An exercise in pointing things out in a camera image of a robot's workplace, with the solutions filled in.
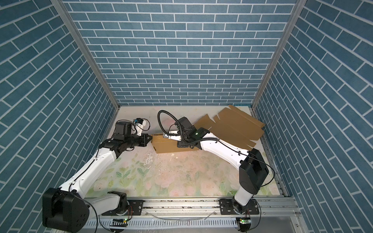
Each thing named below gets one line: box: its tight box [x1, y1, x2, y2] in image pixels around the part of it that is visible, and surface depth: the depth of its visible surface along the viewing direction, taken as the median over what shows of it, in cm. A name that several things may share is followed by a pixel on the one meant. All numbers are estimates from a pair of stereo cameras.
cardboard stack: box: [193, 104, 266, 151], surface depth 114 cm
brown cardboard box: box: [151, 133, 200, 154], surface depth 84 cm
